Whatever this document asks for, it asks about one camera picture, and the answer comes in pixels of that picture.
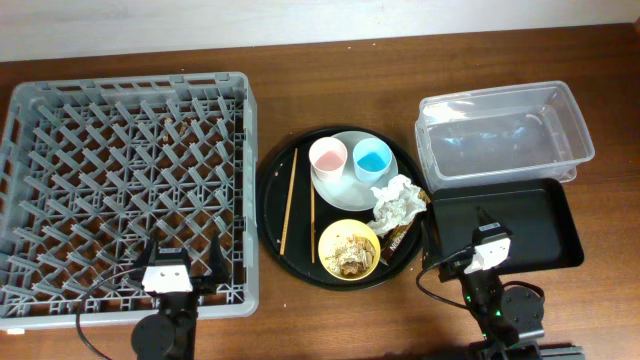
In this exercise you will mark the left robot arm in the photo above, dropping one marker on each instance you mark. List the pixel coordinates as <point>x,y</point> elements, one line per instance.
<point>170,333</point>

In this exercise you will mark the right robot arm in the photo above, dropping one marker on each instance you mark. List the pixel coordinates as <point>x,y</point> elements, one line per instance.
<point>509,314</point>

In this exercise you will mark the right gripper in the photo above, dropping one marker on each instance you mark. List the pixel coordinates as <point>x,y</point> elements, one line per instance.
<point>451,272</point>

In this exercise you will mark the wooden chopstick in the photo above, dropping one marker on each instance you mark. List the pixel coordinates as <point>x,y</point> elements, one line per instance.
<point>288,203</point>
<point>312,222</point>

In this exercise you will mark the white paper napkin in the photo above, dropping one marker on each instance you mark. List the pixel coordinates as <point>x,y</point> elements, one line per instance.
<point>397,204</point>

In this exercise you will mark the clear plastic bin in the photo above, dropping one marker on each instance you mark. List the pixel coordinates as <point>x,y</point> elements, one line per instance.
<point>502,134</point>

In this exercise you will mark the brown Nescafe sachet wrapper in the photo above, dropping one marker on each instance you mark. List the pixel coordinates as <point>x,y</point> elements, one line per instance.
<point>397,235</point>

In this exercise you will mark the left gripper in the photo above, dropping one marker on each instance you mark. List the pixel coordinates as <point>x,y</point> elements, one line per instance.
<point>203,285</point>

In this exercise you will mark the black rectangular tray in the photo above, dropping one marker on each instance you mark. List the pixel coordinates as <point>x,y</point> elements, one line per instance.
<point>543,237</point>

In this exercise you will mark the grey plastic dishwasher rack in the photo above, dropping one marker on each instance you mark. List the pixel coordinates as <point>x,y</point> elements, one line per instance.
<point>93,168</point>

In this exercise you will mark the pink plastic cup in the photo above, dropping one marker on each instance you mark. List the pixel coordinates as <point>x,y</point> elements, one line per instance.
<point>328,157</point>

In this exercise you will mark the blue plastic cup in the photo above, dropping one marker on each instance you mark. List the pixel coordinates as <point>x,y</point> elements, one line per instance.
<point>372,158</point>

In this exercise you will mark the food scraps rice and shells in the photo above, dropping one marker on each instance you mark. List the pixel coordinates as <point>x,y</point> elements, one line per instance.
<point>351,257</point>

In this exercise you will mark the yellow bowl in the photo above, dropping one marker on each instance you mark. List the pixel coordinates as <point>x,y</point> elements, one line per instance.
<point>343,229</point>

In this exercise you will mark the grey round plate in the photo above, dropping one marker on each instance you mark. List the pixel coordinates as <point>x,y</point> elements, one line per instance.
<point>348,193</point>

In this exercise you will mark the round black serving tray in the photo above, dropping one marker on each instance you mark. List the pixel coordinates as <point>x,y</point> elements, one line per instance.
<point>273,182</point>

